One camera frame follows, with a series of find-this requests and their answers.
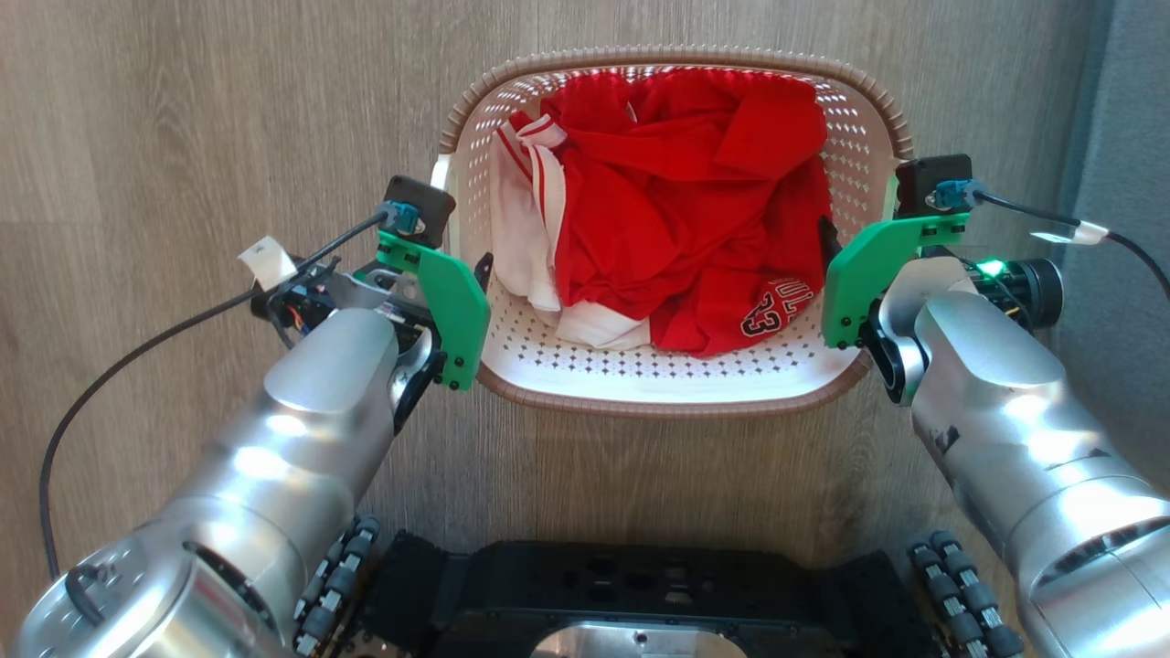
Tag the red shirt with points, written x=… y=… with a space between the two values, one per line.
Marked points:
x=676 y=183

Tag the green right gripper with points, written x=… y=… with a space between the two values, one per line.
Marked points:
x=859 y=274

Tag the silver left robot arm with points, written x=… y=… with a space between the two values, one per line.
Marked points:
x=274 y=457

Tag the white laundry basket brown rim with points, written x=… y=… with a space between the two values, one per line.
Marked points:
x=640 y=375

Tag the grey sofa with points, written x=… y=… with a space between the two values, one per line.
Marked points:
x=1129 y=183

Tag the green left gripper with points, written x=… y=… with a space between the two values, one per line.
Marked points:
x=460 y=311

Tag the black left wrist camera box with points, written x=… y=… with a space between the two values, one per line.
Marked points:
x=422 y=206

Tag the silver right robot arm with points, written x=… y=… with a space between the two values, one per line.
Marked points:
x=1015 y=411

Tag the white garment with red stripes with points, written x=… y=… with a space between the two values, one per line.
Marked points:
x=526 y=238

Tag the red jersey with number print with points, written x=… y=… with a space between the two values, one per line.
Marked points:
x=731 y=315

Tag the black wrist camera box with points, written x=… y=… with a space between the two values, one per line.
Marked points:
x=923 y=183
x=422 y=206

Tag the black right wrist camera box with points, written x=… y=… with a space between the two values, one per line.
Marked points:
x=923 y=183

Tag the black roller wheel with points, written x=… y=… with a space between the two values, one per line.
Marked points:
x=964 y=594
x=338 y=585

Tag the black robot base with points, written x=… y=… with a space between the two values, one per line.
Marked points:
x=631 y=585

